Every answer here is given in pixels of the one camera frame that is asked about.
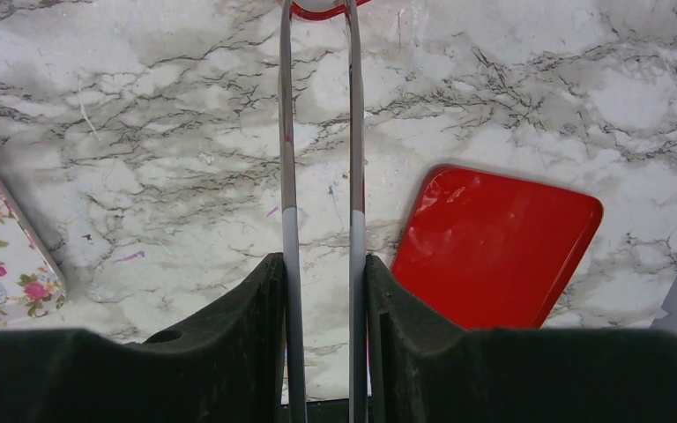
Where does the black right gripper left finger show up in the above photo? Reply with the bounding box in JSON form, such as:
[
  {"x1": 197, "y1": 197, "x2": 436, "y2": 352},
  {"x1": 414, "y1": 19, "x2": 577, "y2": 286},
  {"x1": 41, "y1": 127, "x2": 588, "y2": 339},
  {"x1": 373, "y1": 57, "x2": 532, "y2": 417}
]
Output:
[{"x1": 0, "y1": 253, "x2": 286, "y2": 422}]

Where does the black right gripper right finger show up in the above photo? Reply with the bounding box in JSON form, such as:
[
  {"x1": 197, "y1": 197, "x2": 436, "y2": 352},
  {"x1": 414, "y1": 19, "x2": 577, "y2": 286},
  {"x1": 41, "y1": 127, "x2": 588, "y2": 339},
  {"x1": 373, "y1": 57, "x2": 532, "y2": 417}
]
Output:
[{"x1": 364, "y1": 256, "x2": 677, "y2": 422}]

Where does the red tin lid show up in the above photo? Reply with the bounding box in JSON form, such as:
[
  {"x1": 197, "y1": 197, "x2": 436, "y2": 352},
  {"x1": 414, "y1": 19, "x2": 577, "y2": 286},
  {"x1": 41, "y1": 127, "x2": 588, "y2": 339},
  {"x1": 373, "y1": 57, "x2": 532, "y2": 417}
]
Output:
[{"x1": 391, "y1": 164, "x2": 604, "y2": 330}]

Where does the red square tin box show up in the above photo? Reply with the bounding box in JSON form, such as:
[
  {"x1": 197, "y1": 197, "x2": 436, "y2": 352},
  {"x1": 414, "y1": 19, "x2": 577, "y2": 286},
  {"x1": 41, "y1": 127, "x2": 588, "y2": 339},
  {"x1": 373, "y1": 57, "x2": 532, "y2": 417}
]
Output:
[{"x1": 282, "y1": 0, "x2": 368, "y2": 22}]

